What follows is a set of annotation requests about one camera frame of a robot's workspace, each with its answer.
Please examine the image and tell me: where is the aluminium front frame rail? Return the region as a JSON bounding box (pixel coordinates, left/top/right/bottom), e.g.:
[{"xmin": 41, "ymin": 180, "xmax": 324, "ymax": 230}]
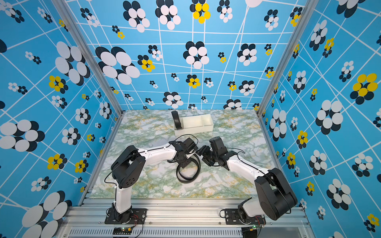
[{"xmin": 57, "ymin": 198, "xmax": 315, "ymax": 238}]

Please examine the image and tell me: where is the black leather belt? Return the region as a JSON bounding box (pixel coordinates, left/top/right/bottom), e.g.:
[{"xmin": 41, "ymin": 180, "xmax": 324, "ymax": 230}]
[
  {"xmin": 176, "ymin": 154, "xmax": 201, "ymax": 184},
  {"xmin": 171, "ymin": 111, "xmax": 182, "ymax": 130}
]

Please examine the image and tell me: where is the white plastic storage tray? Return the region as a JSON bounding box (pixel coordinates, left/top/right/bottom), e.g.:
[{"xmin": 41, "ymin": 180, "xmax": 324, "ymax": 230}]
[{"xmin": 174, "ymin": 114, "xmax": 214, "ymax": 136}]

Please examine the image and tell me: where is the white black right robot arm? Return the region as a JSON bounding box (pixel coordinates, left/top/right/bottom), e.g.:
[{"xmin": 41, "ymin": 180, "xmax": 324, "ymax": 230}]
[{"xmin": 196, "ymin": 137, "xmax": 298, "ymax": 224}]

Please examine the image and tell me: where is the left green circuit board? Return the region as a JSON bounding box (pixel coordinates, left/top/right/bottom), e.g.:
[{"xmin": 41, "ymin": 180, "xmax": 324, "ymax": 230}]
[{"xmin": 113, "ymin": 227, "xmax": 133, "ymax": 236}]

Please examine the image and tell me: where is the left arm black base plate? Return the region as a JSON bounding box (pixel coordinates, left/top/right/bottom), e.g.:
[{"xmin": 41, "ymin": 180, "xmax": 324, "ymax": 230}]
[{"xmin": 104, "ymin": 208, "xmax": 147, "ymax": 225}]

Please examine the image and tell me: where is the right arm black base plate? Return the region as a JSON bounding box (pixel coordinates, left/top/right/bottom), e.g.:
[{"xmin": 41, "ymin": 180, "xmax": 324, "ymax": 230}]
[{"xmin": 219, "ymin": 208, "xmax": 266, "ymax": 227}]

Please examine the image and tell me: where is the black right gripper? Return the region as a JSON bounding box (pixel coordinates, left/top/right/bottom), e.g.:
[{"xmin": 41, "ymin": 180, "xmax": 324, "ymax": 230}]
[{"xmin": 195, "ymin": 145, "xmax": 219, "ymax": 166}]

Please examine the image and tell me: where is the right aluminium corner post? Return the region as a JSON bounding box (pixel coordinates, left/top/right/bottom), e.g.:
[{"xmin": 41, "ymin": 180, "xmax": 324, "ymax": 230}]
[{"xmin": 258, "ymin": 0, "xmax": 318, "ymax": 118}]

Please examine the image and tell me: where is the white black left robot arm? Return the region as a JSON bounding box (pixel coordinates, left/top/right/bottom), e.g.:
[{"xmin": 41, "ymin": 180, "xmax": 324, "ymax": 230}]
[{"xmin": 108, "ymin": 138, "xmax": 200, "ymax": 224}]

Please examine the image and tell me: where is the green circuit board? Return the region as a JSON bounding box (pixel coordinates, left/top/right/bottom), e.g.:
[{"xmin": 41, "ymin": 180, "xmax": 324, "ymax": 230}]
[
  {"xmin": 241, "ymin": 227, "xmax": 261, "ymax": 238},
  {"xmin": 113, "ymin": 227, "xmax": 133, "ymax": 236}
]

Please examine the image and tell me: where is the left aluminium corner post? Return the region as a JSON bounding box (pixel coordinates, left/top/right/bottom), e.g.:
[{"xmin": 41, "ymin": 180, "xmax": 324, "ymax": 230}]
[{"xmin": 52, "ymin": 1, "xmax": 123, "ymax": 117}]

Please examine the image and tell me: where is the right green circuit board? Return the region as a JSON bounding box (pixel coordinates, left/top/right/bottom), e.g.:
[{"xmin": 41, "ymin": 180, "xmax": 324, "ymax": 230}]
[{"xmin": 241, "ymin": 227, "xmax": 261, "ymax": 238}]

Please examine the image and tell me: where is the aluminium corner post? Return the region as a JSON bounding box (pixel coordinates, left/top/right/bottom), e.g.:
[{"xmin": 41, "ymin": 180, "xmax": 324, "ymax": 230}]
[
  {"xmin": 258, "ymin": 0, "xmax": 318, "ymax": 118},
  {"xmin": 52, "ymin": 1, "xmax": 123, "ymax": 117}
]

